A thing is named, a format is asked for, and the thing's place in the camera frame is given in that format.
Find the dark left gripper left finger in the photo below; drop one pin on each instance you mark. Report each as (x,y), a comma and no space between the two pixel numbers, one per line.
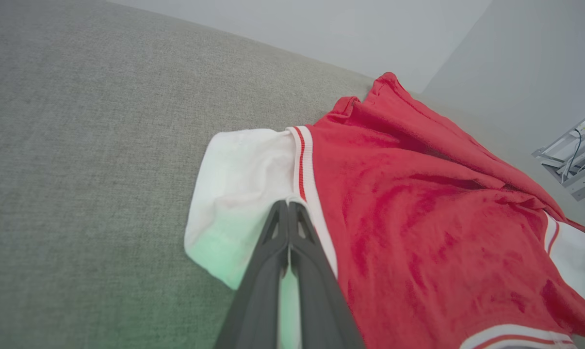
(258,291)

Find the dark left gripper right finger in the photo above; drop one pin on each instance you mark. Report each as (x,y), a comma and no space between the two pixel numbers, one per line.
(321,300)

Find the red and white jersey garment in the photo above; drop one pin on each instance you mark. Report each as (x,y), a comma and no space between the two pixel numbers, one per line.
(418,218)

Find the grey fabric sofa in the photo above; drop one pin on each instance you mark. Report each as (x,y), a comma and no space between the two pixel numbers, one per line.
(79,145)

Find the white metal frame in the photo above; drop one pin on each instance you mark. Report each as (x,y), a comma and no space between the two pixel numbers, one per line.
(549,155)

